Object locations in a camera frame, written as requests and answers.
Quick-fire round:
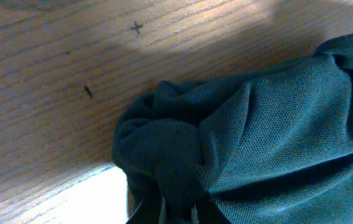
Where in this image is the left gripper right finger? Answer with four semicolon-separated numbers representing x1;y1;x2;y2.
191;198;230;224

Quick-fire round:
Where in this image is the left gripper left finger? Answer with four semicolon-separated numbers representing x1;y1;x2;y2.
126;197;166;224

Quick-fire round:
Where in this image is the black polo shirt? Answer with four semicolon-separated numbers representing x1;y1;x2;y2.
113;34;353;223

